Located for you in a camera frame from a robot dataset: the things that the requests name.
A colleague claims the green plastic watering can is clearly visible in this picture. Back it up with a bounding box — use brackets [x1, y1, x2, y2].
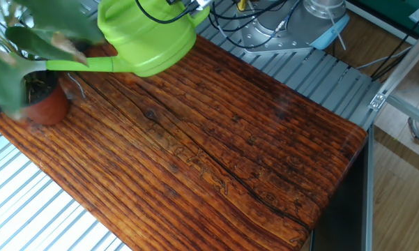
[45, 0, 211, 78]

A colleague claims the terracotta plant pot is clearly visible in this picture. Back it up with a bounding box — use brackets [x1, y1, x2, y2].
[22, 71, 70, 126]

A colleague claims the green leafy plant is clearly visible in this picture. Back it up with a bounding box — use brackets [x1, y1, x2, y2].
[0, 0, 107, 137]

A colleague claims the wood grain board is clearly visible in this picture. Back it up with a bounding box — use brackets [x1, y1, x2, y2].
[0, 34, 369, 251]

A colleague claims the silver robot mounting plate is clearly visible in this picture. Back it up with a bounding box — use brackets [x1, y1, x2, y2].
[240, 17, 314, 54]

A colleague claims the green board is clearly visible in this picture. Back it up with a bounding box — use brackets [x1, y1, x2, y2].
[355, 0, 419, 36]

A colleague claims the black cable with plug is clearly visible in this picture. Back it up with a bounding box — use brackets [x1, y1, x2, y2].
[135, 0, 200, 25]

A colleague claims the black cable with grey sleeve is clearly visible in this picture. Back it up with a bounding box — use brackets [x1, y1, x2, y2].
[208, 0, 300, 50]

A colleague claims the thin white cable tie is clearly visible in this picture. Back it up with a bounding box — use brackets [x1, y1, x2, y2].
[326, 9, 347, 52]

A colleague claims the black floor cable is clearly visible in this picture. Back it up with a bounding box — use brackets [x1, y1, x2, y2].
[371, 6, 419, 82]

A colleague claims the aluminium profile frame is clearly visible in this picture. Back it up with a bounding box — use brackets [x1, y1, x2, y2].
[364, 20, 419, 251]

